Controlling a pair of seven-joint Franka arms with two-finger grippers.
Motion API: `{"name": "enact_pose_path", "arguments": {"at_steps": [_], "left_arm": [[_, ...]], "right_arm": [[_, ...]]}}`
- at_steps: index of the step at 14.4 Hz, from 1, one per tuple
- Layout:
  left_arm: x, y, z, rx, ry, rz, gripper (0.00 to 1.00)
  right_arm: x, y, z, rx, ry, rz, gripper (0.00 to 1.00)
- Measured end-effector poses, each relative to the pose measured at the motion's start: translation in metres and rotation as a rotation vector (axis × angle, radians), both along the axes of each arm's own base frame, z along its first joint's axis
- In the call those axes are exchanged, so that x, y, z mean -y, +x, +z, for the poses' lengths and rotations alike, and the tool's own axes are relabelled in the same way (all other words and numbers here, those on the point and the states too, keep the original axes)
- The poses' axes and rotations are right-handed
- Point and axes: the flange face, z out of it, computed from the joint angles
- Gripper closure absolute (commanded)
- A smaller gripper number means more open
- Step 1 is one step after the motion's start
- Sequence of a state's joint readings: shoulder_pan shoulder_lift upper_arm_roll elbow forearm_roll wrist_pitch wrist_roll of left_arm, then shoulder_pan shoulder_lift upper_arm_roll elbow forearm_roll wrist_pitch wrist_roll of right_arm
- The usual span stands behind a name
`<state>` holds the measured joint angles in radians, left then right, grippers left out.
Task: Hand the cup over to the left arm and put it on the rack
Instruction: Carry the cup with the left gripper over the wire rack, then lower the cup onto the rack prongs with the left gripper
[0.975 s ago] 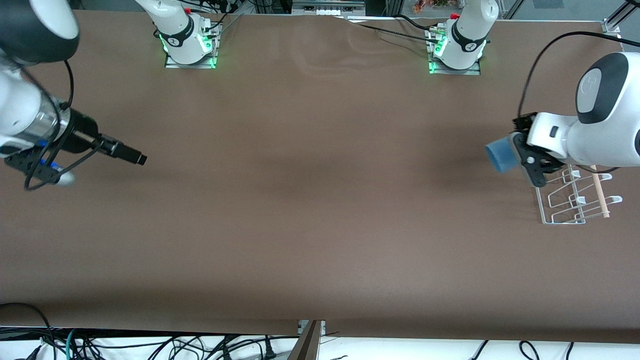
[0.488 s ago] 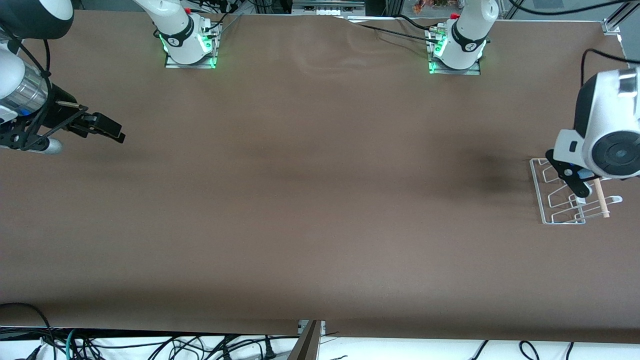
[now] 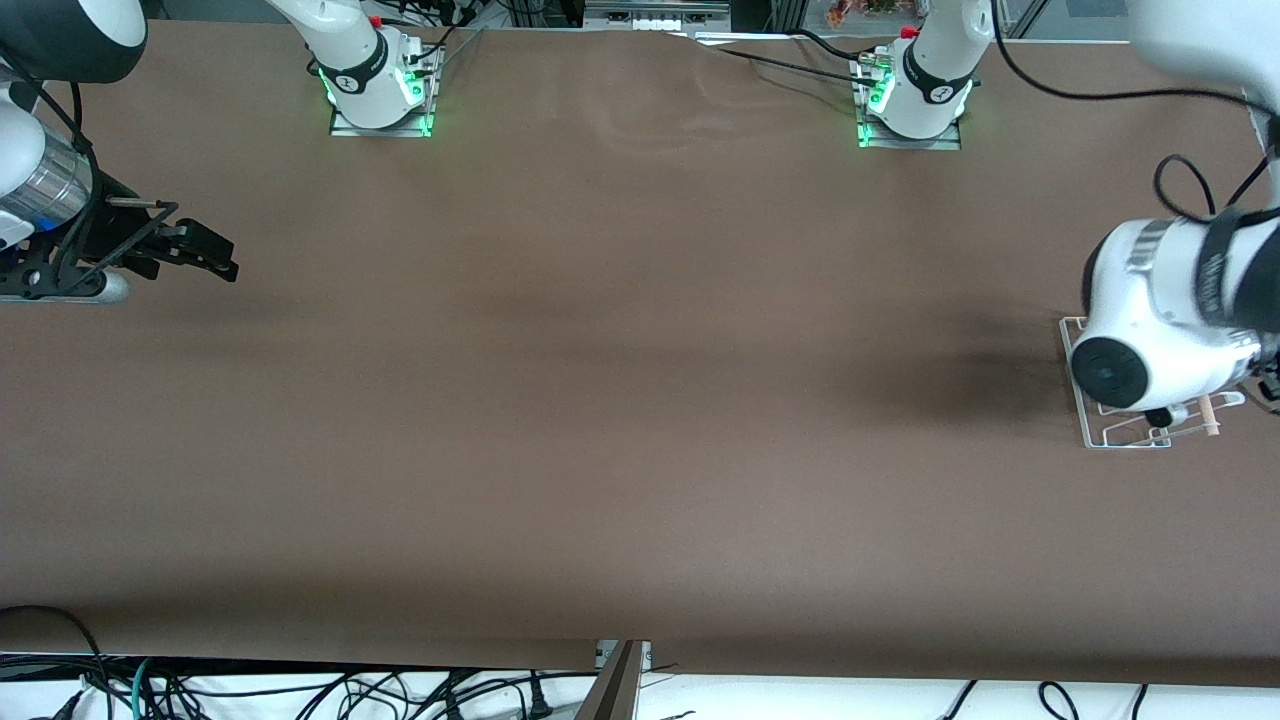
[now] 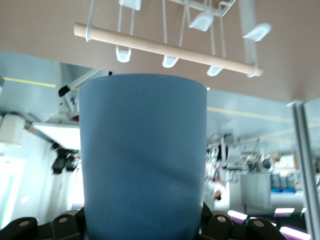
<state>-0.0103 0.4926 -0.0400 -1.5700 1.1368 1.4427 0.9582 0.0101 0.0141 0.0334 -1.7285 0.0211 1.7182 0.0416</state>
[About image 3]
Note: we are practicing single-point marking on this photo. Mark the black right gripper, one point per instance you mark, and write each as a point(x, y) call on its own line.
point(112, 226)

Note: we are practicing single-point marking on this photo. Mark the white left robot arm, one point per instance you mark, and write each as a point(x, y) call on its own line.
point(1160, 320)

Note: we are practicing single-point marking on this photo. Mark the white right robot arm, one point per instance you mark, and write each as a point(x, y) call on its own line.
point(20, 160)

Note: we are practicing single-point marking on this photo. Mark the wooden rack dowel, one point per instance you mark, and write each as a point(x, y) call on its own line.
point(1208, 415)

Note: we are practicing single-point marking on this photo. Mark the brown table cover sheet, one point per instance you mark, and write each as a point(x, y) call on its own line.
point(640, 450)

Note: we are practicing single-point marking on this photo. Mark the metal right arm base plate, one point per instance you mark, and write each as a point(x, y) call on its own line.
point(385, 125)

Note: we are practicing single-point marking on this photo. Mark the aluminium frame post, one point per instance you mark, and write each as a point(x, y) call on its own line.
point(618, 685)

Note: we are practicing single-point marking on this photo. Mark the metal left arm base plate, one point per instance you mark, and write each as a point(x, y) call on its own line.
point(905, 142)

